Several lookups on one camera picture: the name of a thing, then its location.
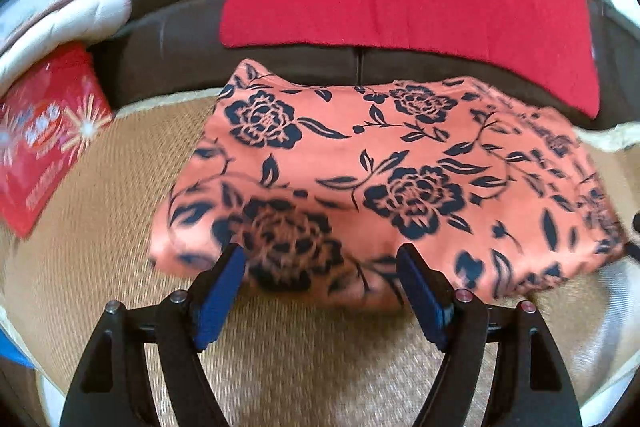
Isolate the orange floral patterned garment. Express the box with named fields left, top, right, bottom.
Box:
left=150, top=60, right=626, bottom=310

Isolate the blue item under mat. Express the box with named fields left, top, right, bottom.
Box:
left=0, top=329, right=34, bottom=369

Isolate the white plush pillow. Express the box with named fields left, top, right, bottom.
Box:
left=1, top=0, right=132, bottom=95

